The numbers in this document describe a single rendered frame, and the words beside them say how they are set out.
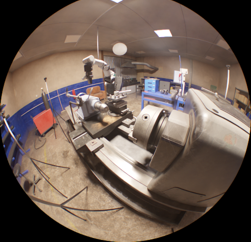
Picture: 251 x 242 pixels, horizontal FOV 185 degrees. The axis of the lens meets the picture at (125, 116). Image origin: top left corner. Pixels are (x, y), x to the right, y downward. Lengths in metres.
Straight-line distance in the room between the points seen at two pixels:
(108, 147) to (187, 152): 0.61
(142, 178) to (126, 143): 0.44
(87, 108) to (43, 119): 2.70
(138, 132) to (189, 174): 0.27
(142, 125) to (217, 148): 0.30
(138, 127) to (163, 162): 0.21
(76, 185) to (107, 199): 0.60
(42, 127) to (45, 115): 0.47
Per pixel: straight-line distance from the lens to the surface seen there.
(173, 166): 0.21
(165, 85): 7.16
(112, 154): 0.64
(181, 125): 0.16
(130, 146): 0.81
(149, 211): 1.01
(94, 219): 1.54
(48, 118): 3.42
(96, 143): 0.70
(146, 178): 0.56
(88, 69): 0.81
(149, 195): 0.55
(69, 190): 1.72
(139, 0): 2.49
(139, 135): 0.36
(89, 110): 0.86
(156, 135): 0.37
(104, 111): 0.70
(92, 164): 1.16
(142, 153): 0.77
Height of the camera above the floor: 1.37
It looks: 30 degrees down
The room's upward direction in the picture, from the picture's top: 3 degrees counter-clockwise
